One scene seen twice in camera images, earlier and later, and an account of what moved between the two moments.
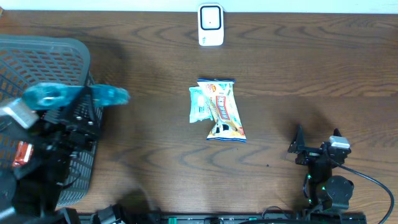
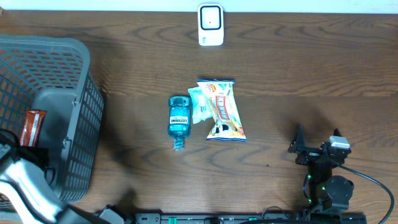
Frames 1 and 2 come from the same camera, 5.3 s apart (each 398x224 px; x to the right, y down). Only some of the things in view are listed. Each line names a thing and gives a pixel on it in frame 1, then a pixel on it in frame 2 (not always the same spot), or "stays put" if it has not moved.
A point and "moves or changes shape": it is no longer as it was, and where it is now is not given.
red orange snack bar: [23, 154] moves or changes shape
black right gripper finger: [336, 132] stays put
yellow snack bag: [228, 125] stays put
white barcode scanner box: [211, 24] stays put
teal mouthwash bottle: [49, 95] -> [180, 124]
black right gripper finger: [298, 143] stays put
